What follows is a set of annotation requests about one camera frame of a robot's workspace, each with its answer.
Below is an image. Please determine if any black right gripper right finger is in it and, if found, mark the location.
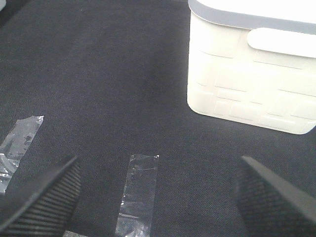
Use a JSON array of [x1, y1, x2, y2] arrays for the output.
[[236, 156, 316, 237]]

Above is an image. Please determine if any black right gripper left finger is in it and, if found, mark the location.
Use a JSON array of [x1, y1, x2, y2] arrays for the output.
[[0, 155, 81, 237]]

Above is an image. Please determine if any centre clear tape strip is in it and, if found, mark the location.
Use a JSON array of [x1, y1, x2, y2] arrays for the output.
[[0, 116, 44, 196]]

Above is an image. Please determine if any clear tape strip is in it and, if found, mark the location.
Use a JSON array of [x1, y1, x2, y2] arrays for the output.
[[0, 116, 44, 196], [115, 154, 159, 237]]

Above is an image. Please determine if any right clear tape strip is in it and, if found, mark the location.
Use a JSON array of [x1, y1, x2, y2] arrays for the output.
[[115, 154, 159, 237]]

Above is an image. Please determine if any white storage bin grey rim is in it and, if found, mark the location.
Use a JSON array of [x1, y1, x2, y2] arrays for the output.
[[187, 0, 316, 134]]

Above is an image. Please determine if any black felt table mat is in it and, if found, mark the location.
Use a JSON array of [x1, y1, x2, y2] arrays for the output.
[[0, 0, 316, 237]]

